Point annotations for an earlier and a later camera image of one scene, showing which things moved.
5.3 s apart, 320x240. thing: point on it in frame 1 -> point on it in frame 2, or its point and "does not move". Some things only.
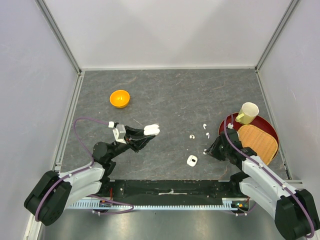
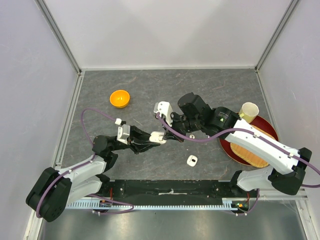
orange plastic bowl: x=119 y=98 does not move
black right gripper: x=213 y=148 -> x=168 y=135
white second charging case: x=192 y=160 does not move
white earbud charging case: x=151 y=129 -> x=157 y=137
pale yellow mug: x=247 y=114 does not move
